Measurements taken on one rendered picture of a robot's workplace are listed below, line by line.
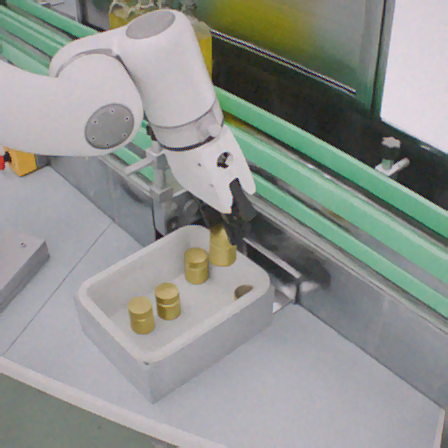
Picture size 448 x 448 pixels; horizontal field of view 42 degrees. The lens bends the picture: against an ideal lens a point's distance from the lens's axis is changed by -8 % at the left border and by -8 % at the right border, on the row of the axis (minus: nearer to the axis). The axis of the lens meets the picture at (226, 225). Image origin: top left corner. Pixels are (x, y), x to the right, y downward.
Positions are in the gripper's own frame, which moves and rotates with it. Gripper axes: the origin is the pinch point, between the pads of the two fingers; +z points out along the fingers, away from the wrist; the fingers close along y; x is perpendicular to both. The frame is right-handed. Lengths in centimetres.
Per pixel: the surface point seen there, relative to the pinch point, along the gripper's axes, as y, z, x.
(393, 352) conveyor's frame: -20.7, 19.3, -6.2
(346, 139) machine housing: 8.1, 13.7, -30.0
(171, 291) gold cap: 6.1, 11.0, 8.7
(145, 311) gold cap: 5.3, 9.7, 13.5
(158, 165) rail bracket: 14.6, -0.9, -0.6
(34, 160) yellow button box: 56, 13, 8
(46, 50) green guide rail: 69, 0, -9
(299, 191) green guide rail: 0.0, 5.5, -11.8
